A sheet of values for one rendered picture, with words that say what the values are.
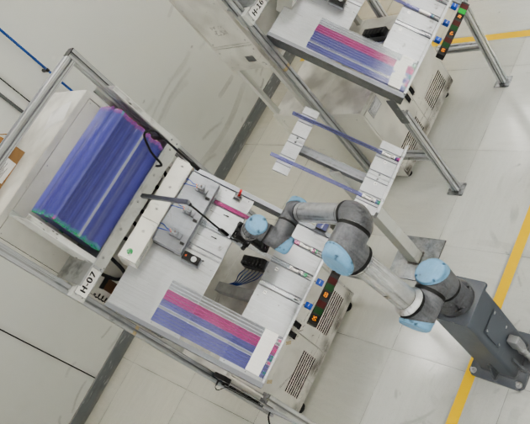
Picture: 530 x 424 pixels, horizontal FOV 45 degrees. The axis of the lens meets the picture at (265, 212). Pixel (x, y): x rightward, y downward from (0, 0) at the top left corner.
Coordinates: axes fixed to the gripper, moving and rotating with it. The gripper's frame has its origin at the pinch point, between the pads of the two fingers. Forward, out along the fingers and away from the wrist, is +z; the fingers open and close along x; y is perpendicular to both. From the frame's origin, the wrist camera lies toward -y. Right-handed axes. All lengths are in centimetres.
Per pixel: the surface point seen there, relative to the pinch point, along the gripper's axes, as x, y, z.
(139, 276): 32.3, 31.0, 7.1
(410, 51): -122, -25, -4
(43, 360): 85, 61, 168
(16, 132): 14, 93, -31
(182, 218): 3.6, 27.5, 0.2
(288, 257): -3.6, -19.1, -2.7
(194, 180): -13.5, 31.3, 1.0
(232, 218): -7.9, 9.4, 2.8
